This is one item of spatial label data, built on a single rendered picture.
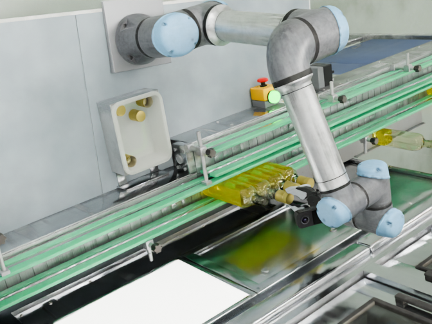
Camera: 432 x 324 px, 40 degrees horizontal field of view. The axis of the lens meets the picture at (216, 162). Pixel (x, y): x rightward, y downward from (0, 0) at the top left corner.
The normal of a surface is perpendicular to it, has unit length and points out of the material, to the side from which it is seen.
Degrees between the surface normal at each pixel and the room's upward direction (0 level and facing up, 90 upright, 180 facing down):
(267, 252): 90
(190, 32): 8
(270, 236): 90
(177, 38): 8
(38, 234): 90
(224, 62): 0
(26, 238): 90
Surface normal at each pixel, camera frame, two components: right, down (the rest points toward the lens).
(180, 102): 0.63, 0.16
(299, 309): -0.15, -0.93
